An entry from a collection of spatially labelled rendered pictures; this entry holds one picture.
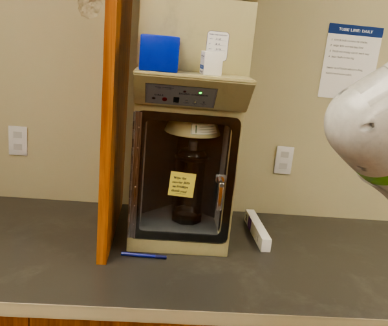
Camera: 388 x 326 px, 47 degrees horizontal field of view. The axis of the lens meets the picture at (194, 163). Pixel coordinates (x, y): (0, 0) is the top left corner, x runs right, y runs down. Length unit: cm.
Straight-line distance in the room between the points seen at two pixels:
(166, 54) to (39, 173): 88
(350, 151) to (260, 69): 110
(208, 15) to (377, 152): 74
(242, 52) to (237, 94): 14
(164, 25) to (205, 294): 74
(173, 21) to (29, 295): 81
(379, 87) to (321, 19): 114
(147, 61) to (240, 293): 67
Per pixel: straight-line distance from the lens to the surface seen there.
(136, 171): 134
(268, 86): 177
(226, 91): 122
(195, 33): 129
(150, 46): 118
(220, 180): 132
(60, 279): 132
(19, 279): 133
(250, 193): 186
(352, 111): 68
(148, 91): 123
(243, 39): 130
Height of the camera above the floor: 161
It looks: 16 degrees down
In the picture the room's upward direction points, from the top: 5 degrees clockwise
